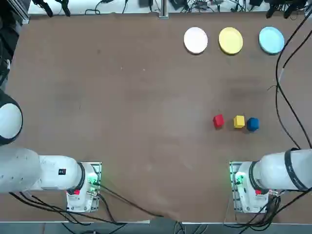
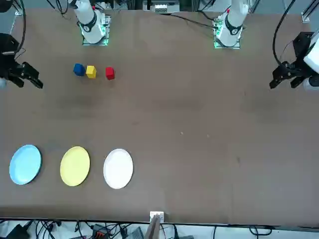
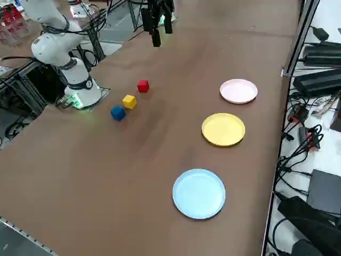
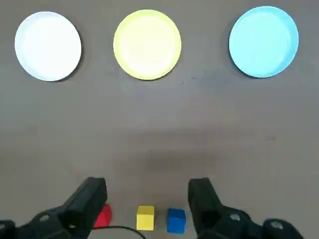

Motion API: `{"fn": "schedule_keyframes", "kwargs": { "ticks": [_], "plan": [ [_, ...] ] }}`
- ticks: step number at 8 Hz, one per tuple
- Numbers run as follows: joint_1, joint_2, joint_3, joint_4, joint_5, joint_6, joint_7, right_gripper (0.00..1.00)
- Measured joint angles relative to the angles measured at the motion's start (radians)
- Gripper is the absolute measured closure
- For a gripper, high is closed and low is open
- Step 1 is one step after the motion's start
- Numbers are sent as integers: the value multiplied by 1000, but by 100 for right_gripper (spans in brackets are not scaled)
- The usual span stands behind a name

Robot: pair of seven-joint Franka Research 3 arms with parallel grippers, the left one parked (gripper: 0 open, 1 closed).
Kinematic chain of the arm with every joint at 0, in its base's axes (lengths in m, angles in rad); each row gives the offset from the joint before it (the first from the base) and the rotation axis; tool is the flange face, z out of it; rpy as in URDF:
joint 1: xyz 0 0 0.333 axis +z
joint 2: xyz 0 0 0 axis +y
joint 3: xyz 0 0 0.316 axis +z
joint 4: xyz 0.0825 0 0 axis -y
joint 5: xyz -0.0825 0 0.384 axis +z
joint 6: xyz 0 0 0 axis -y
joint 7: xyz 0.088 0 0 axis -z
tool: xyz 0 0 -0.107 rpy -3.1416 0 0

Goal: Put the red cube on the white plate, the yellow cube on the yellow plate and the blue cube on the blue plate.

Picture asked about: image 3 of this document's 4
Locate black power adapter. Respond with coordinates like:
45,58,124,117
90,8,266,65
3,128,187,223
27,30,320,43
311,26,330,41

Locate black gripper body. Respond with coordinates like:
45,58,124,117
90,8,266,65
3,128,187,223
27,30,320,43
148,0,175,27

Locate black aluminium frame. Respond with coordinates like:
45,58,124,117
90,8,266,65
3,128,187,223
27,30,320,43
0,57,67,121

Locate black cable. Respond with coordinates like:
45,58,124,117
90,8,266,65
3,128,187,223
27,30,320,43
0,54,38,63

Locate red cube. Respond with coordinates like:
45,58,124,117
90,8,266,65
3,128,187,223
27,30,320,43
137,79,150,94

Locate large black bag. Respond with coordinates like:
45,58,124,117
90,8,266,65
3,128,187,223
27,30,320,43
277,196,341,256

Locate red and black hub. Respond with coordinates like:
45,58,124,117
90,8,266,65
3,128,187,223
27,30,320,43
289,104,310,124
297,125,324,151

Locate blue plate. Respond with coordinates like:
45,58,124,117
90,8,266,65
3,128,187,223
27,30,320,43
172,168,226,220

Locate flat grey box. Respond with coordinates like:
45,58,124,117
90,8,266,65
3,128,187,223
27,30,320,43
306,169,341,214

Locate aluminium table edge rail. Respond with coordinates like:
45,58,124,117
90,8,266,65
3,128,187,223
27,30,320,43
0,215,58,256

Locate blue cube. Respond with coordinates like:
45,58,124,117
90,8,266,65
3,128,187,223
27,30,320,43
110,106,127,122

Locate grey metal strut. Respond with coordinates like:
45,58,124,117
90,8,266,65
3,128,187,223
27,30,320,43
127,0,141,33

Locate black power brick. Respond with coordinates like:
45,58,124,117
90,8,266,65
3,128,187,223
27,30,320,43
293,68,341,98
302,41,341,67

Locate yellow cube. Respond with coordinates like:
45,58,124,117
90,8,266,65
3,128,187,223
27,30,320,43
122,94,137,110

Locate aluminium frame post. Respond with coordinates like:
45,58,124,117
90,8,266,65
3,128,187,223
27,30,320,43
281,0,322,78

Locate white plate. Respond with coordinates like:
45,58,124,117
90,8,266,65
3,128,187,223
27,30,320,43
220,78,258,105

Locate clear plastic box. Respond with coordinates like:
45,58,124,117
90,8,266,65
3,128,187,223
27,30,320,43
68,3,100,20

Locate dark brown board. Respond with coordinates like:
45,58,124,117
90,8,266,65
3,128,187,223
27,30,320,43
329,101,341,132

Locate yellow plate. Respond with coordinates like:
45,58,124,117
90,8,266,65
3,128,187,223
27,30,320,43
201,113,246,147

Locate clear box with red parts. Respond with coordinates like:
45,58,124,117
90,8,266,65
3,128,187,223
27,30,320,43
0,5,30,48

